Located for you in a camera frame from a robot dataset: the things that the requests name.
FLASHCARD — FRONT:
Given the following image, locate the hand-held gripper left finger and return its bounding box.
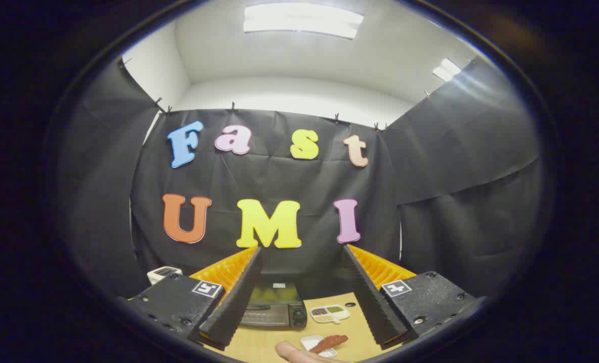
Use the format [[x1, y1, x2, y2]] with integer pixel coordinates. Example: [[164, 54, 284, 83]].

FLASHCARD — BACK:
[[127, 246, 263, 352]]

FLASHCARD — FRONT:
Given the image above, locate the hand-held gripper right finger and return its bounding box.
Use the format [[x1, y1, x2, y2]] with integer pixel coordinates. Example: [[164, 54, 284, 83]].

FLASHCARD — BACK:
[[342, 244, 482, 350]]

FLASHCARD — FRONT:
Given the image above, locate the black toaster oven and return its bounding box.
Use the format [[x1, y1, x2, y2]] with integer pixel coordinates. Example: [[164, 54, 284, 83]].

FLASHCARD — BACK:
[[239, 275, 308, 331]]

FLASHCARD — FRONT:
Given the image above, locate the red meat slice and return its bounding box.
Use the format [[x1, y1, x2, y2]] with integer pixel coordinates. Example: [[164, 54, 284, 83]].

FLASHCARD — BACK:
[[309, 334, 349, 354]]

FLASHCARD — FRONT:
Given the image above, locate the white bread toaster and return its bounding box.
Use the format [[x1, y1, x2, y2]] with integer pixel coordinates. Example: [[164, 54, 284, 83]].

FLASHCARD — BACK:
[[147, 266, 183, 286]]

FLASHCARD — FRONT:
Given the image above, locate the white divided spice dish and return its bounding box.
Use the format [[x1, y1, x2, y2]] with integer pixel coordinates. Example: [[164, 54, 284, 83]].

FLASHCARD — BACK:
[[310, 305, 351, 324]]

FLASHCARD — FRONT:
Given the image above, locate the small white ribbed tray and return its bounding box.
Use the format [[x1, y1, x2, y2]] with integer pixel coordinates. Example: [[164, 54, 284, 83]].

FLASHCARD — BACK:
[[300, 335, 338, 358]]

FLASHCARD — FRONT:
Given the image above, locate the small ceiling light panel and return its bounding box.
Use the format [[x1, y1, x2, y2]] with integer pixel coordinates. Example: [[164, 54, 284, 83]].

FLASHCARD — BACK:
[[433, 58, 462, 82]]

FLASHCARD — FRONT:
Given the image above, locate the large ceiling light panel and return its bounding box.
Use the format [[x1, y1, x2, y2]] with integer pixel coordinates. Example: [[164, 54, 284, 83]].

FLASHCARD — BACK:
[[243, 3, 364, 40]]

